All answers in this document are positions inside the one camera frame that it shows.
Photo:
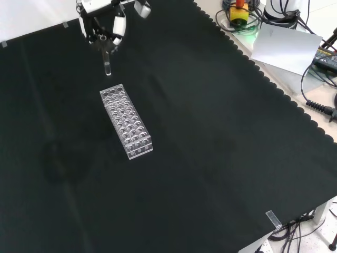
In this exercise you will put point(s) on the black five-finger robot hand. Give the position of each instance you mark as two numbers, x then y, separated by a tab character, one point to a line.
119	26

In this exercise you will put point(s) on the clear glass test tube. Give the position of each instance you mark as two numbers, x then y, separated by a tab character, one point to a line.
107	67

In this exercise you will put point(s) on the clear plastic test tube rack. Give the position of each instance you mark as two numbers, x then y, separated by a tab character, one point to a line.
126	124

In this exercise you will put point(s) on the grey tape piece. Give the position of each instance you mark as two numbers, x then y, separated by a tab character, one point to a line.
4	44
65	25

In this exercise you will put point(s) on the yellow stop button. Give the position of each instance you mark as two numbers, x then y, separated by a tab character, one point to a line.
239	14

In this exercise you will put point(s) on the black bench cloth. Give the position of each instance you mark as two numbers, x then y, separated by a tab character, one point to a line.
200	147

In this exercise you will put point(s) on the pale board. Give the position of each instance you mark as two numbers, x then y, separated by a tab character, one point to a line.
287	47

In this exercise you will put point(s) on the black power supply box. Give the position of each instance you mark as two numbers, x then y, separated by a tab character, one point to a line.
325	59

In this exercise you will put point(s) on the black tripod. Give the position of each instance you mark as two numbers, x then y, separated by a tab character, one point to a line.
330	39

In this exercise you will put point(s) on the clear cloth clip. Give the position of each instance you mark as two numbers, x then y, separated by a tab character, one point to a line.
273	218

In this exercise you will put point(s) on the white table leg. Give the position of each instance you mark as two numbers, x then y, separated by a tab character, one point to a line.
322	210

